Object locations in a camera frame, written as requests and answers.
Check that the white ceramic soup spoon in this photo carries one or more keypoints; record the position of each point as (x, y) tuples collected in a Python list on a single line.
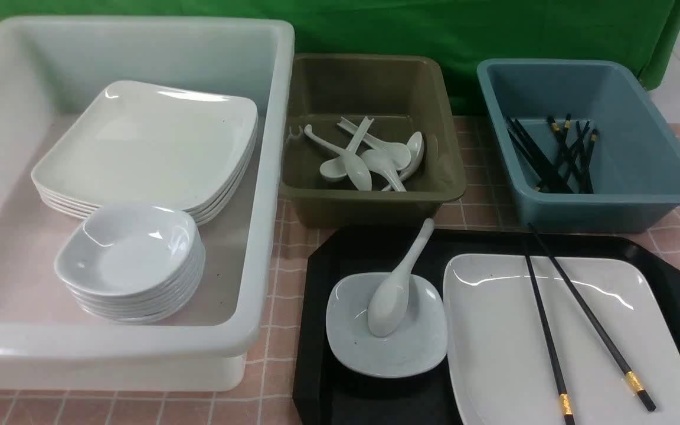
[(390, 300)]

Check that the small white square bowl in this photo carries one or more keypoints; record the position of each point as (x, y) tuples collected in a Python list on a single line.
[(418, 344)]

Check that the large white rectangular plate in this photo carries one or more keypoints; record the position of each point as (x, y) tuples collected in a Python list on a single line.
[(499, 365)]

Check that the black chopstick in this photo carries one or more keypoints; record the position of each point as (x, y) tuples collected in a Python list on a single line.
[(617, 356), (564, 398)]

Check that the white spoon in bin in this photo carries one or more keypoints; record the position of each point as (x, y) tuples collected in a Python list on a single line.
[(415, 147), (331, 170), (355, 168), (381, 144)]

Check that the olive green plastic bin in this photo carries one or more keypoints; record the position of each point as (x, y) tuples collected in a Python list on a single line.
[(401, 95)]

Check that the pink checkered tablecloth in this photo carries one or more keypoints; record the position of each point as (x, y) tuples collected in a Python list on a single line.
[(263, 395)]

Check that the stack of white plates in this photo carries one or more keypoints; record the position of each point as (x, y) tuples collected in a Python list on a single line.
[(140, 142)]

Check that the stack of white bowls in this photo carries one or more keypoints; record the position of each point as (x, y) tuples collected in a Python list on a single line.
[(133, 263)]

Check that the black chopsticks in bin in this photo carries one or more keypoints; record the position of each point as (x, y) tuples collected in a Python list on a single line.
[(568, 172)]

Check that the blue plastic bin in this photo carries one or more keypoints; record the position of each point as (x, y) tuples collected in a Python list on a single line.
[(636, 161)]

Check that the large white plastic bin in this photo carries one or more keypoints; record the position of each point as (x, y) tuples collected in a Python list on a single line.
[(51, 68)]

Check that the green cloth backdrop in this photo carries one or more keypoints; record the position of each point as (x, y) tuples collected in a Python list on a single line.
[(458, 35)]

